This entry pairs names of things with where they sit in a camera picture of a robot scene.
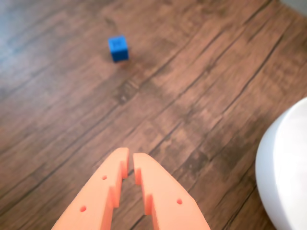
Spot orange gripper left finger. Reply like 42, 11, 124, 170
50, 147, 130, 230

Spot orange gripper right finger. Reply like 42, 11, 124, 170
133, 152, 211, 230

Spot blue cube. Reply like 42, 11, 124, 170
107, 35, 130, 63

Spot white bowl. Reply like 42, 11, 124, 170
255, 97, 307, 230

